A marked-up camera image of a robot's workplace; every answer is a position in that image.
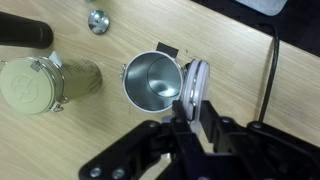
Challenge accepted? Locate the black cylindrical bottle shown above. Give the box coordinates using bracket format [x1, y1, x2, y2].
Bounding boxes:
[0, 11, 55, 50]

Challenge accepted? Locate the pink container lid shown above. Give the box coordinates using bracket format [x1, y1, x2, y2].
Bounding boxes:
[180, 58, 212, 134]

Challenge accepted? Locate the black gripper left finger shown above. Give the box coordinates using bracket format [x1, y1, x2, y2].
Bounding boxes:
[78, 99, 207, 180]

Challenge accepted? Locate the small silver ball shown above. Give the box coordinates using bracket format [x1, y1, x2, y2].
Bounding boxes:
[87, 9, 111, 36]

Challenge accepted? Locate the black tape piece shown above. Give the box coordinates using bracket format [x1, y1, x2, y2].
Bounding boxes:
[156, 41, 180, 58]

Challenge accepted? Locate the black cable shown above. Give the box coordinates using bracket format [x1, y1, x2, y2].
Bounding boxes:
[257, 22, 281, 123]

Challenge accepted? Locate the cream tin container with lid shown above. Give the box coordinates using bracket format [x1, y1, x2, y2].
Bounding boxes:
[0, 51, 103, 116]

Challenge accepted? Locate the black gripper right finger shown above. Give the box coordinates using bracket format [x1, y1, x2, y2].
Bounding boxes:
[199, 99, 320, 180]

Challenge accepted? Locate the light grey pad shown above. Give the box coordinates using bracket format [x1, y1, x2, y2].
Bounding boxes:
[234, 0, 289, 17]

